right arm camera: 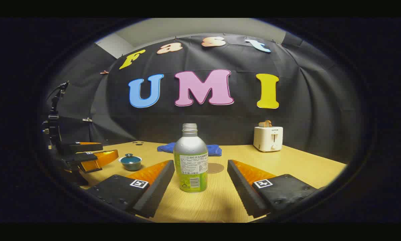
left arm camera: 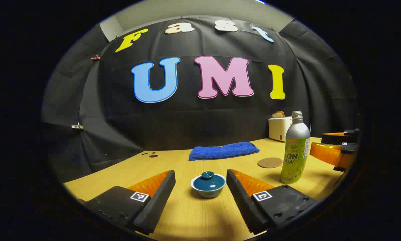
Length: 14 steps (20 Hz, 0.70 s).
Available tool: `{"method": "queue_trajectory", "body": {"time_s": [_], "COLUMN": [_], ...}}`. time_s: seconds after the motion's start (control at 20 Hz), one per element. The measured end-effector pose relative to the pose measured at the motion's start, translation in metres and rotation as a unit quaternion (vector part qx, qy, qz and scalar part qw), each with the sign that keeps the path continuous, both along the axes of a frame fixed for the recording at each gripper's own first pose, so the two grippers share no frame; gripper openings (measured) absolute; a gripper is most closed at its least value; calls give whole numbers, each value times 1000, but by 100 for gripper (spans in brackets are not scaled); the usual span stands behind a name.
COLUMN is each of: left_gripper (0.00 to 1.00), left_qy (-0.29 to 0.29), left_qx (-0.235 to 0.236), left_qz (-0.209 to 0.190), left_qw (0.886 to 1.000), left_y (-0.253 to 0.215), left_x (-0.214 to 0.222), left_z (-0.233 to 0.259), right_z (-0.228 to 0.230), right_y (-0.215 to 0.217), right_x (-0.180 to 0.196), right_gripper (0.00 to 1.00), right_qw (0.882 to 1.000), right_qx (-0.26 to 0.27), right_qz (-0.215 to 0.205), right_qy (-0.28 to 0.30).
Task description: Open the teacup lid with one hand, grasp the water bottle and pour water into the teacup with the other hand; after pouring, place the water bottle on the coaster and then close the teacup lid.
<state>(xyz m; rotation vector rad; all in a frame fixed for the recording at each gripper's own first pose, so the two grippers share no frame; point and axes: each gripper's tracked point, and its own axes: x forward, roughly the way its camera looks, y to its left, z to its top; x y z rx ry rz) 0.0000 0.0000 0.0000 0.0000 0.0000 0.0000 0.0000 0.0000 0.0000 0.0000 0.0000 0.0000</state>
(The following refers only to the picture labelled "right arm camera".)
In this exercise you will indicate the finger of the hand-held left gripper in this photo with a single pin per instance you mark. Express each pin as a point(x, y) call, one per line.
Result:
point(96, 160)
point(80, 147)

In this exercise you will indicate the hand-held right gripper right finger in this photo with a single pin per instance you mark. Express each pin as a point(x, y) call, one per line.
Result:
point(244, 190)

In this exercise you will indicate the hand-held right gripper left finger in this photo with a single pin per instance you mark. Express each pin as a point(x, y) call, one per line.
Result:
point(157, 190)

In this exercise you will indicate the teal teacup lid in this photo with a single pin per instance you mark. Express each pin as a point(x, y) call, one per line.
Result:
point(129, 158)

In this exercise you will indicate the white teal teacup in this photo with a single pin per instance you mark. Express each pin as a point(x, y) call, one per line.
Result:
point(130, 166)

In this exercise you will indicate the round brown coaster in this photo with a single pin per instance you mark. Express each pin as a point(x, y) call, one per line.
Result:
point(217, 168)

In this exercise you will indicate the silver green water bottle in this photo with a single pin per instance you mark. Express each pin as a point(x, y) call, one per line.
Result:
point(190, 147)

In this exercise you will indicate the metal clip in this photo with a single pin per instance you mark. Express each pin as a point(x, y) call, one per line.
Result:
point(87, 119)

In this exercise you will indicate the blue towel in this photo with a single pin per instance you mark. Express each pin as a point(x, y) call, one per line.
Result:
point(165, 147)

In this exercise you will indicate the white toaster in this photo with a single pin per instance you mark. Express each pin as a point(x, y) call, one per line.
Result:
point(264, 139)

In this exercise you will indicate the black backdrop cloth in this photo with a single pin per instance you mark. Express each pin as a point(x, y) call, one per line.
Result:
point(220, 124)

